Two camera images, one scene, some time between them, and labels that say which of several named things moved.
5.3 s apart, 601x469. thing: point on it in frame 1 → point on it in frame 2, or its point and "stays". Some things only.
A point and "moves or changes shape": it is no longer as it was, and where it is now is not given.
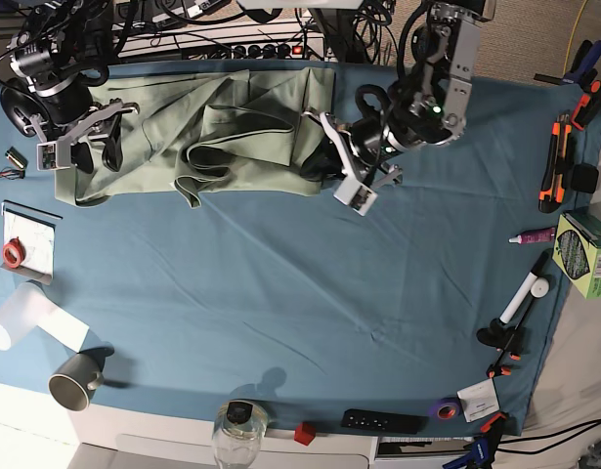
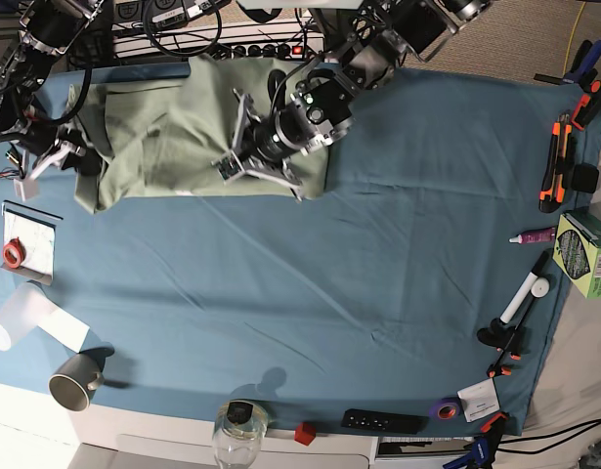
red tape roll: [13, 253] stays
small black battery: [17, 156] stays
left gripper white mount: [58, 153] → [89, 165]
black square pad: [584, 178] stays
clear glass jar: [237, 431] stays
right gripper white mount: [354, 192] → [232, 164]
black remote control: [383, 421] stays
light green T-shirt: [229, 130] moves or changes shape
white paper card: [479, 400] stays
